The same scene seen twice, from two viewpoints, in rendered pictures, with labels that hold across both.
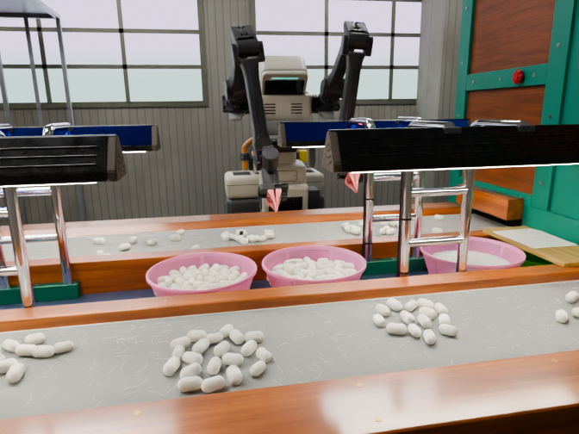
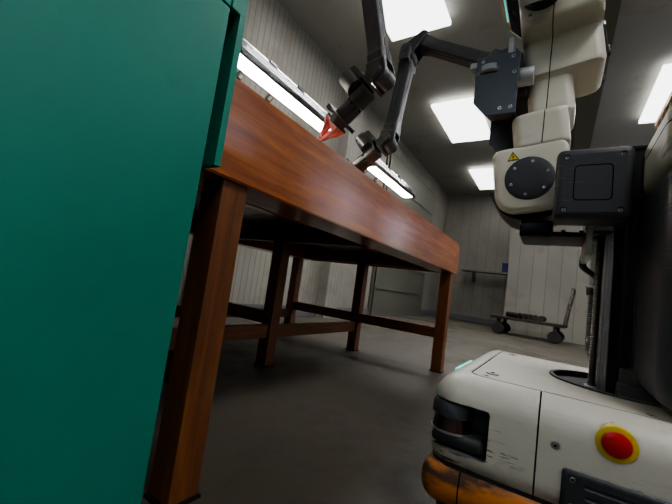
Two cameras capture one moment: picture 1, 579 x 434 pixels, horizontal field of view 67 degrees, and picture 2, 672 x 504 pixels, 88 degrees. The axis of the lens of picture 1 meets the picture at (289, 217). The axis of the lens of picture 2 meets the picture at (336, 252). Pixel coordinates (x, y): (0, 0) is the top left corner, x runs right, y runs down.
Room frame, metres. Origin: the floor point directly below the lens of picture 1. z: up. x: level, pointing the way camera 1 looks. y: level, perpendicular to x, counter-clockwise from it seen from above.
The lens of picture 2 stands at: (2.35, -0.94, 0.42)
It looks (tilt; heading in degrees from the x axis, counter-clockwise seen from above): 5 degrees up; 133
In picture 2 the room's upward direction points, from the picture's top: 8 degrees clockwise
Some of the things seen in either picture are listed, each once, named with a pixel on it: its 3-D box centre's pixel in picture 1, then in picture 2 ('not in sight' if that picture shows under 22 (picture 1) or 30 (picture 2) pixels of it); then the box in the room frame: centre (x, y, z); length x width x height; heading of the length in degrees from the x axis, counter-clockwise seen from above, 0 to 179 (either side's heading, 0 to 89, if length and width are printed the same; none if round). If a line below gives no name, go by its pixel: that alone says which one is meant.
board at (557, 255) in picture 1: (541, 244); not in sight; (1.17, -0.71, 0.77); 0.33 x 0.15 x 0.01; 10
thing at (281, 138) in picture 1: (377, 132); (283, 85); (1.38, -0.28, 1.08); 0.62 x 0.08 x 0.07; 100
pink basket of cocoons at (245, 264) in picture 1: (203, 287); not in sight; (1.01, 0.22, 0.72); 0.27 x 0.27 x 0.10
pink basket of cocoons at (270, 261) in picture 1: (314, 278); not in sight; (1.06, -0.06, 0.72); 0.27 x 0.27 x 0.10
